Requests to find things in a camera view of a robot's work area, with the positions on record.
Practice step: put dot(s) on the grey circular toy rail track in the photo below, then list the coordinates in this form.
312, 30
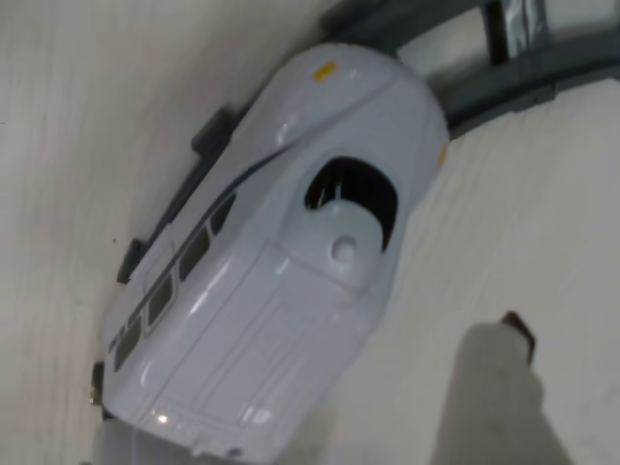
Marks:
484, 82

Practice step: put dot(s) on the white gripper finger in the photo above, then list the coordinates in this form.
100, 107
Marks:
489, 412

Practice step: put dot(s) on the white Shinkansen toy locomotive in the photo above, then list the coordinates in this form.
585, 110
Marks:
271, 290

